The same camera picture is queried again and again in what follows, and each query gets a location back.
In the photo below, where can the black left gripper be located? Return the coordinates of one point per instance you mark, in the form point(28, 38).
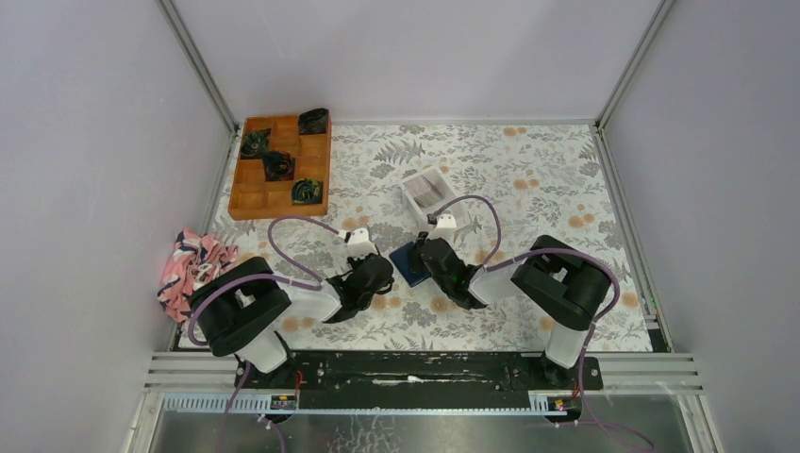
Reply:
point(354, 262)

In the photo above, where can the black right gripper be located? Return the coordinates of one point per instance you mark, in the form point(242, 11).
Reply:
point(414, 253)

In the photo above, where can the blue leather card holder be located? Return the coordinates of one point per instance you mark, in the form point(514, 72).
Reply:
point(407, 261)

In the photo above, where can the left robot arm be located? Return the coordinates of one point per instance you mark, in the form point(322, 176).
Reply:
point(235, 313)

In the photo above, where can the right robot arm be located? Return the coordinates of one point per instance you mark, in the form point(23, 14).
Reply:
point(568, 285)

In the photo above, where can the stack of cards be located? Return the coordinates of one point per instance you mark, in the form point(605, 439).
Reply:
point(424, 192)

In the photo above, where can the white plastic card box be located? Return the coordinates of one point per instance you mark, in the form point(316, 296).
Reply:
point(441, 180)

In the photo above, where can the dark rolled cloth bottom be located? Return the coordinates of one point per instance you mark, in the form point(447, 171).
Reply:
point(307, 191)

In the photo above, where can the dark rolled cloth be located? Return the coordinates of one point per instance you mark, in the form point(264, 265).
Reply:
point(307, 191)
point(313, 122)
point(278, 166)
point(255, 144)

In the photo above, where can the floral tablecloth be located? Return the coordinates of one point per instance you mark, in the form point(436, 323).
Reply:
point(517, 183)

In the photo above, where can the wooden compartment tray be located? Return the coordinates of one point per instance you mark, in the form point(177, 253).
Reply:
point(253, 198)

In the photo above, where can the dark rolled cloth middle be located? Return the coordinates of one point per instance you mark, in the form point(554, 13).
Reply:
point(278, 166)

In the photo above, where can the dark rolled cloth top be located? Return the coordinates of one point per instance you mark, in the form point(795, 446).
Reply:
point(313, 122)

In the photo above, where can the dark rolled cloth left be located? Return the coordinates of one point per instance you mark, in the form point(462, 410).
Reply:
point(255, 144)

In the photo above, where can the pink patterned cloth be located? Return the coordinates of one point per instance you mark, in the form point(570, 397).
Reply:
point(195, 261)

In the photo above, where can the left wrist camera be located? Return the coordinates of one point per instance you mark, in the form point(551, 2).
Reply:
point(358, 243)

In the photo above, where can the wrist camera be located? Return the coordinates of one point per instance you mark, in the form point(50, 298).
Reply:
point(358, 243)
point(444, 226)

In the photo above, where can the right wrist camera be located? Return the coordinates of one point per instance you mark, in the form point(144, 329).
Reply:
point(444, 226)

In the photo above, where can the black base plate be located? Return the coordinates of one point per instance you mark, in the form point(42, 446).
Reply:
point(402, 380)

